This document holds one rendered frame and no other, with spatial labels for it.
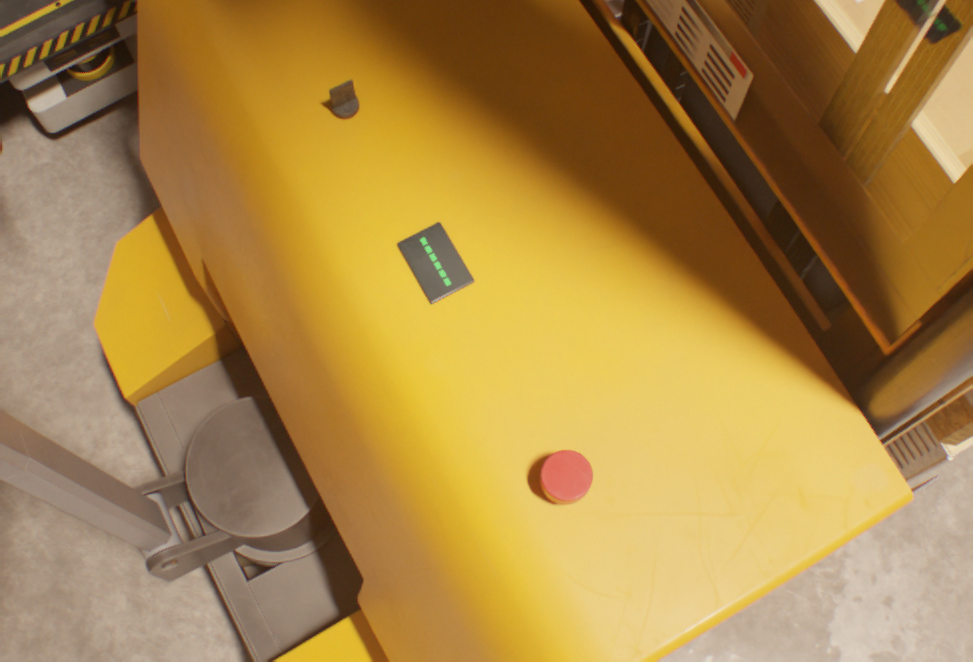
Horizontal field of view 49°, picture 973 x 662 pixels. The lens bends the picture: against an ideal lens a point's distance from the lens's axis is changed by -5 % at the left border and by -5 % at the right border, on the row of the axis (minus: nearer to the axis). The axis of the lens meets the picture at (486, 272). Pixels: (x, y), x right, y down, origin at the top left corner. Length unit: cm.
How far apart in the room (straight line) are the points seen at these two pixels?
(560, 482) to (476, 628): 15
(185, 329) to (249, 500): 27
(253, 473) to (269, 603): 21
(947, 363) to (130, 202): 152
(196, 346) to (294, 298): 51
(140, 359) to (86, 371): 40
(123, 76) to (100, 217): 25
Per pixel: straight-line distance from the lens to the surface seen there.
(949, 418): 129
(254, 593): 147
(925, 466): 141
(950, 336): 75
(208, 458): 135
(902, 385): 84
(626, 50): 114
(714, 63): 90
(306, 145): 96
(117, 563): 183
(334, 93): 94
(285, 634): 146
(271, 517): 133
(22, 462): 97
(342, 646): 138
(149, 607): 181
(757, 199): 133
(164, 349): 150
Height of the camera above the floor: 173
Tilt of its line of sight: 69 degrees down
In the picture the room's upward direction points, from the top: straight up
